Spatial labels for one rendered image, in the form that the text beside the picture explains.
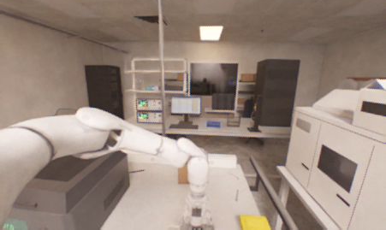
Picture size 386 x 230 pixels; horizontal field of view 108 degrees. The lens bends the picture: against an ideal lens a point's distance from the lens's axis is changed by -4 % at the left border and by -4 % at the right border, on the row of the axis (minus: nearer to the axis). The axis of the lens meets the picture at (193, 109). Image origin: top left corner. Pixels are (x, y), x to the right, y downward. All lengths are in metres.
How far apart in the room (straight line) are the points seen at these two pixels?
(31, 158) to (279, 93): 2.61
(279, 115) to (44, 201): 2.66
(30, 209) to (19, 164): 0.66
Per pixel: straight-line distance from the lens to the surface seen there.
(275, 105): 2.65
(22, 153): 0.27
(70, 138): 0.35
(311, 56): 6.06
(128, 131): 0.43
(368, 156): 0.99
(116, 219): 1.06
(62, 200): 0.82
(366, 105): 0.99
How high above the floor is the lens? 1.65
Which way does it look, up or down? 12 degrees down
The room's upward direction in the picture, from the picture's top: 1 degrees clockwise
